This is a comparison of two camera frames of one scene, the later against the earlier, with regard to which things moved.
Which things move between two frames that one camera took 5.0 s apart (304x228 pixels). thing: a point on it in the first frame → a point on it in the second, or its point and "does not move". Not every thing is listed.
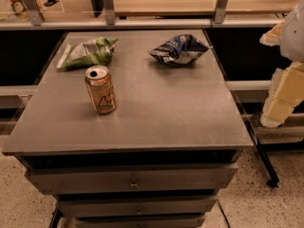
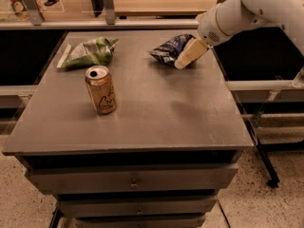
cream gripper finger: x=285 y=93 → x=191 y=51
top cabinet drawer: x=132 y=180 does not move
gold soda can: x=101 y=88 does not move
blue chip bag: x=180 y=49 does not move
